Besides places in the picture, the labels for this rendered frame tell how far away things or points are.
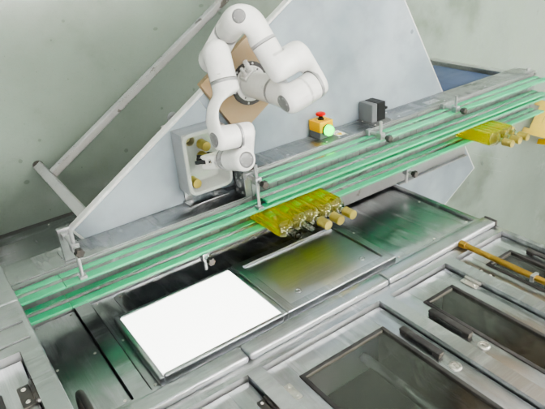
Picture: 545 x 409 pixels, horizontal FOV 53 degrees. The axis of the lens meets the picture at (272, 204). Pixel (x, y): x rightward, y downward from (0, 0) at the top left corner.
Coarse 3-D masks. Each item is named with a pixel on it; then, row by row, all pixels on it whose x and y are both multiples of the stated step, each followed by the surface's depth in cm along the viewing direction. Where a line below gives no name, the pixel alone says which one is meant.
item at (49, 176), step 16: (224, 0) 243; (208, 16) 241; (192, 32) 239; (176, 48) 237; (160, 64) 235; (144, 80) 234; (128, 96) 232; (112, 112) 230; (96, 128) 228; (80, 144) 227; (64, 160) 225; (48, 176) 222; (64, 192) 206; (80, 208) 192
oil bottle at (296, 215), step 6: (282, 204) 198; (288, 204) 198; (282, 210) 195; (288, 210) 194; (294, 210) 194; (300, 210) 193; (288, 216) 192; (294, 216) 190; (300, 216) 190; (306, 216) 192; (294, 222) 190; (294, 228) 191; (300, 228) 191
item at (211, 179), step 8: (192, 136) 183; (200, 136) 193; (208, 136) 195; (184, 144) 182; (192, 144) 192; (184, 152) 183; (192, 152) 193; (184, 160) 185; (192, 160) 194; (192, 168) 195; (200, 168) 197; (200, 176) 198; (208, 176) 200; (216, 176) 201; (224, 176) 200; (232, 176) 198; (208, 184) 196; (216, 184) 196; (224, 184) 197; (192, 192) 190; (200, 192) 192
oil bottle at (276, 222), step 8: (256, 216) 199; (264, 216) 194; (272, 216) 192; (280, 216) 192; (264, 224) 196; (272, 224) 191; (280, 224) 187; (288, 224) 188; (272, 232) 193; (280, 232) 188
